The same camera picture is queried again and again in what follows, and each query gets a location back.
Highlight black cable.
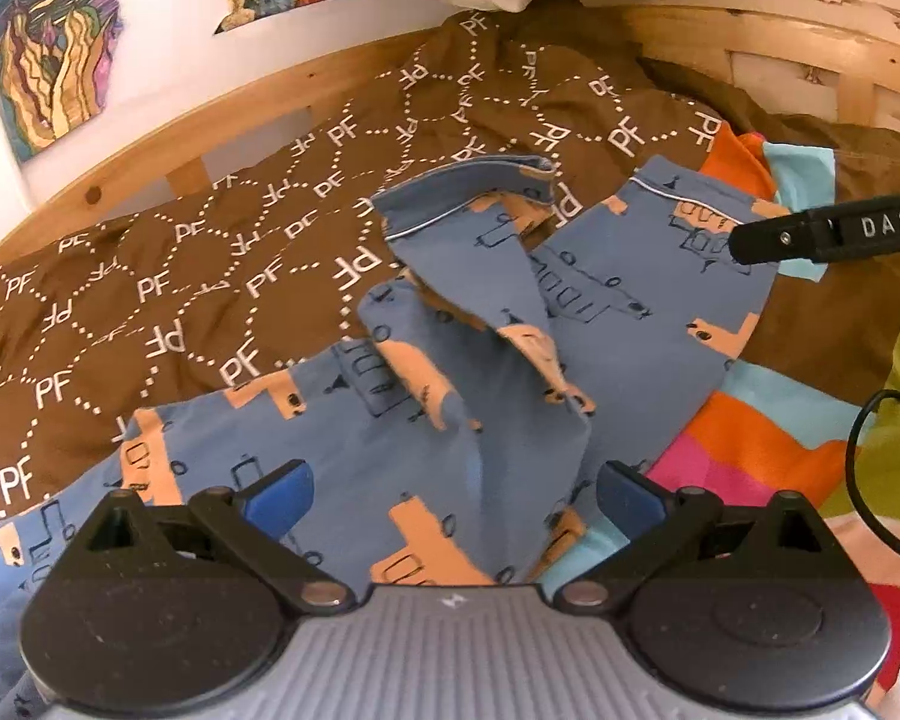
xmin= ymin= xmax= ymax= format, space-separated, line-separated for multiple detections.
xmin=845 ymin=388 xmax=900 ymax=580

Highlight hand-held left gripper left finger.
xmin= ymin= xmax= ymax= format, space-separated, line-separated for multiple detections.
xmin=75 ymin=460 xmax=357 ymax=612

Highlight wooden bed frame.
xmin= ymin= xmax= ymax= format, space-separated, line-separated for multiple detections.
xmin=0 ymin=0 xmax=900 ymax=275

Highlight blue printed pants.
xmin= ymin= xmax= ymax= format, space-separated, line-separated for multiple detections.
xmin=0 ymin=156 xmax=790 ymax=720

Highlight colourful striped sheet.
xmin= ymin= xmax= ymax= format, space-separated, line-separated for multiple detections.
xmin=525 ymin=124 xmax=900 ymax=601

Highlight swirl pattern wall poster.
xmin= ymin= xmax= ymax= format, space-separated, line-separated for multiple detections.
xmin=0 ymin=0 xmax=160 ymax=164

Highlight brown printed blanket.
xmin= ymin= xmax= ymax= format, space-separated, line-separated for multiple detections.
xmin=0 ymin=0 xmax=900 ymax=533

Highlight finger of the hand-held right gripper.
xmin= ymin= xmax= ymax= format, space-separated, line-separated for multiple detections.
xmin=727 ymin=208 xmax=815 ymax=266

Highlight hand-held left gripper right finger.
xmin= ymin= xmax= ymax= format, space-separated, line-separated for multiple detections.
xmin=553 ymin=460 xmax=830 ymax=612

